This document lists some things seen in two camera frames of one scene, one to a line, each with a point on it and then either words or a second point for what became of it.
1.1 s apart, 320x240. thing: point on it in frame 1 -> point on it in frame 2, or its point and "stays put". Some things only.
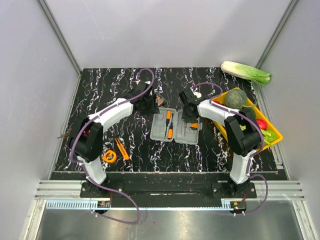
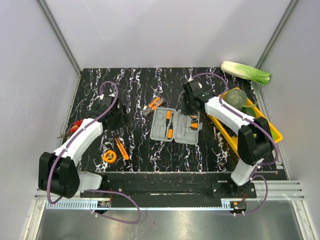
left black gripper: [154, 109] -> [124, 119]
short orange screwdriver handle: [170, 134] stays put
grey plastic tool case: [167, 125] stays put
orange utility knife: [122, 149] stays put
